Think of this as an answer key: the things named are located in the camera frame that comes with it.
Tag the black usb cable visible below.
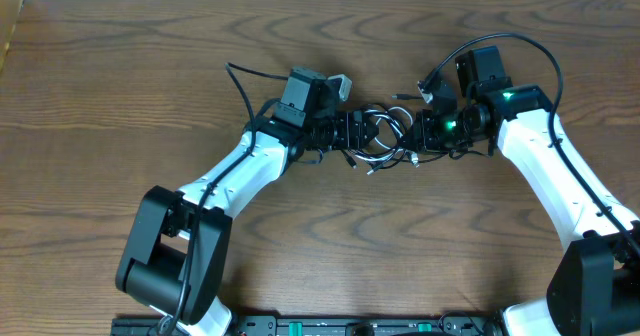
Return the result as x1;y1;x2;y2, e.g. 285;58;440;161
340;93;451;175

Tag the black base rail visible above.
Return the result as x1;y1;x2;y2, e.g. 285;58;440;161
109;314;506;336

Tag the white usb cable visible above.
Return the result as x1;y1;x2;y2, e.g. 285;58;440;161
357;105;421;176

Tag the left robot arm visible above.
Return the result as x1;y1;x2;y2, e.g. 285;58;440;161
115;67;378;335

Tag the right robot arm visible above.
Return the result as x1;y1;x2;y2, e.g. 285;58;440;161
402;46;639;335

